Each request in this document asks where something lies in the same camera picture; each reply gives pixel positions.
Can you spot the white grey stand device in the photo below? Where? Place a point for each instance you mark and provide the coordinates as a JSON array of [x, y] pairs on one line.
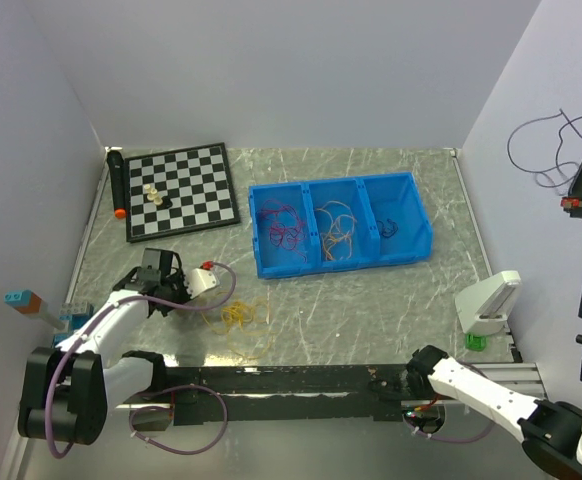
[[484, 307]]

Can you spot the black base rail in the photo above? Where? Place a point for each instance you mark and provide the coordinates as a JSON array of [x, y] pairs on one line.
[[377, 391]]

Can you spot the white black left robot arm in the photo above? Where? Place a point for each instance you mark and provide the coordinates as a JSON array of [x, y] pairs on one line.
[[69, 389]]

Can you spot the black white chessboard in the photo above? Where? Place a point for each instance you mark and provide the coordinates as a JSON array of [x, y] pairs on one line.
[[197, 180]]

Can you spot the grey toy block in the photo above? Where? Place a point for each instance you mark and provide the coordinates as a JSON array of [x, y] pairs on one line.
[[79, 308]]

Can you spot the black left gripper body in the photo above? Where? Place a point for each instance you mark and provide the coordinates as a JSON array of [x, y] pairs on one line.
[[176, 284]]

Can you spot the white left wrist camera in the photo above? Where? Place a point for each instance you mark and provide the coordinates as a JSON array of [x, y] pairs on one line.
[[201, 280]]

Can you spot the blue orange toy block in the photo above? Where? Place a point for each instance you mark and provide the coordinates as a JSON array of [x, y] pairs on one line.
[[32, 306]]

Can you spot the green small plastic piece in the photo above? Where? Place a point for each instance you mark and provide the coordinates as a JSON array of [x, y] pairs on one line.
[[475, 342]]

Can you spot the black chess piece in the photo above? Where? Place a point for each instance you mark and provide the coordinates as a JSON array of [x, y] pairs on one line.
[[167, 202]]

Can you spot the black marker orange cap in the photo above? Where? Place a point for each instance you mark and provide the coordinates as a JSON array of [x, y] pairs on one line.
[[115, 164]]

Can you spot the blue three-compartment plastic bin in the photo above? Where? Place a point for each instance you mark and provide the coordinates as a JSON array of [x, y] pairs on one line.
[[341, 224]]

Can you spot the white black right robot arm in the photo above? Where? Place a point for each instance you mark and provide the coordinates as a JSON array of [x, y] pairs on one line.
[[550, 432]]

